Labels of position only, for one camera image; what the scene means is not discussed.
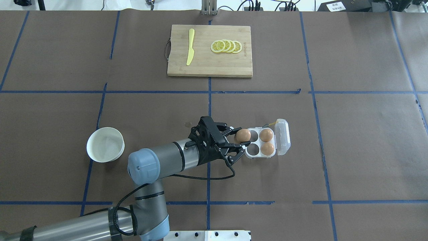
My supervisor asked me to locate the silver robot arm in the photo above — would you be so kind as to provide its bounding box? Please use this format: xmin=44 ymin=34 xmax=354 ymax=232
xmin=1 ymin=116 xmax=250 ymax=241

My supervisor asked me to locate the clear plastic egg box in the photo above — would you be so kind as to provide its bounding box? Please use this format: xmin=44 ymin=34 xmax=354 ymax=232
xmin=245 ymin=118 xmax=291 ymax=159

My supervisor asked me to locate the grey aluminium post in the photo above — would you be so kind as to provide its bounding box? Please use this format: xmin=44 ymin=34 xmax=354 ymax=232
xmin=201 ymin=0 xmax=218 ymax=15

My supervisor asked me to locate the lemon slice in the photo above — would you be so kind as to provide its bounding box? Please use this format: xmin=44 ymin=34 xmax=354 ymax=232
xmin=231 ymin=41 xmax=242 ymax=54
xmin=221 ymin=39 xmax=229 ymax=53
xmin=226 ymin=40 xmax=236 ymax=53
xmin=210 ymin=40 xmax=226 ymax=53

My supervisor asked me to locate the white bowl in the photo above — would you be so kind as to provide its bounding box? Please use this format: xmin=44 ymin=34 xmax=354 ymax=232
xmin=86 ymin=127 xmax=125 ymax=163

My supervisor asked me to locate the yellow plastic knife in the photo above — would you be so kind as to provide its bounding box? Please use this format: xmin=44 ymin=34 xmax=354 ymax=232
xmin=186 ymin=28 xmax=195 ymax=66

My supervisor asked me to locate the wooden cutting board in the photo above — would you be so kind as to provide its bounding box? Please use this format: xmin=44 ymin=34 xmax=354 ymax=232
xmin=167 ymin=24 xmax=253 ymax=78

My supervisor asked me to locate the front lemon slice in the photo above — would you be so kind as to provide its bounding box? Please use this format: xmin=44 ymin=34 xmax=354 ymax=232
xmin=210 ymin=40 xmax=226 ymax=53

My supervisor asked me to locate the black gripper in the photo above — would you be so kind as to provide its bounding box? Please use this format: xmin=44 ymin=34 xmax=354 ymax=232
xmin=185 ymin=116 xmax=251 ymax=166

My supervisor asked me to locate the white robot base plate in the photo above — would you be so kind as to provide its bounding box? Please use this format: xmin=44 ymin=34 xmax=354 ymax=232
xmin=163 ymin=230 xmax=252 ymax=241

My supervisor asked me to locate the back lemon slice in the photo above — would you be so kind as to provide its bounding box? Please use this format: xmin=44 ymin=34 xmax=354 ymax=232
xmin=231 ymin=41 xmax=242 ymax=54

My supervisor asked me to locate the black device with label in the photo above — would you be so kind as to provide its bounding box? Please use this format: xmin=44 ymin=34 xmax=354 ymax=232
xmin=316 ymin=0 xmax=372 ymax=12

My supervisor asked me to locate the brown egg slot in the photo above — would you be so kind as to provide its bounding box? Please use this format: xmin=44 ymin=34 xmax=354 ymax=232
xmin=260 ymin=143 xmax=275 ymax=156
xmin=259 ymin=128 xmax=274 ymax=142

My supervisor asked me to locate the brown egg from bowl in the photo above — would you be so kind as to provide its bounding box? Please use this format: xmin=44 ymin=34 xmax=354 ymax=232
xmin=234 ymin=129 xmax=252 ymax=143

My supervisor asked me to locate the brown egg upper slot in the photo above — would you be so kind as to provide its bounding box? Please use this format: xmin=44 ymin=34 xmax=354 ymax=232
xmin=259 ymin=128 xmax=274 ymax=142

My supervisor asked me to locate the brown egg lower slot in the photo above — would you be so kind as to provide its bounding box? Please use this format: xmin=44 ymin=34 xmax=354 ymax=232
xmin=260 ymin=143 xmax=275 ymax=156

